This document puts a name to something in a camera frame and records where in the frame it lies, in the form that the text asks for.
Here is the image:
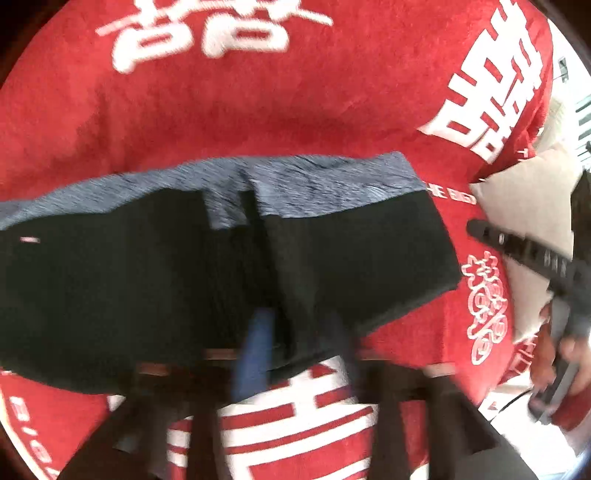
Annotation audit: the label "white square pillow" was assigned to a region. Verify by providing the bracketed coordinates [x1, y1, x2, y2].
[470, 144, 582, 343]

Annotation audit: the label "red blanket with white characters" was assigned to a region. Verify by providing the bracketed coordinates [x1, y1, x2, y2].
[1, 1, 553, 479]

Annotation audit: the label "person's right hand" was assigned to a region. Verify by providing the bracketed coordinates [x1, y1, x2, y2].
[528, 298, 590, 431]

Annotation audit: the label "black pants with blue waistband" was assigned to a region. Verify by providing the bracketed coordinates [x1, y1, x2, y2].
[1, 152, 460, 393]

